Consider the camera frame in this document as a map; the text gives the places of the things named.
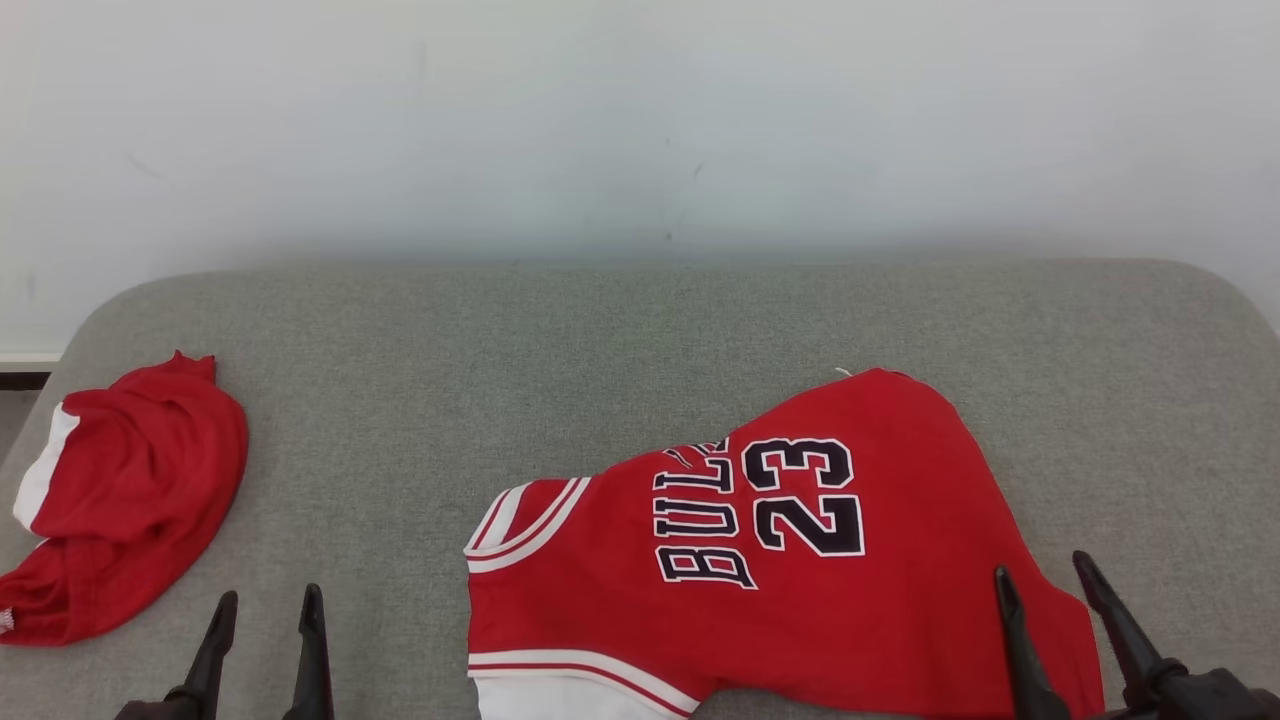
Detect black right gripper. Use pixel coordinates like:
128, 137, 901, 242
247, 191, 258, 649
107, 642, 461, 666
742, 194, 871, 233
993, 549, 1280, 720

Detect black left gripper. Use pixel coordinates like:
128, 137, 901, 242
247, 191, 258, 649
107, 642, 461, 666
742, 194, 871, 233
113, 583, 335, 720

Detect red Bulls 23 jersey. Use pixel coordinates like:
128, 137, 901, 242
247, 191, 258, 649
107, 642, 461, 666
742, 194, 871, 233
464, 367, 1107, 720

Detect red and white shorts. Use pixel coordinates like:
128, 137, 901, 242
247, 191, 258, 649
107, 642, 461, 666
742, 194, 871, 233
0, 350, 250, 648

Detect grey fabric sofa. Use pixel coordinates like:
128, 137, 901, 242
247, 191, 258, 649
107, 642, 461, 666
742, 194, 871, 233
0, 258, 1280, 720

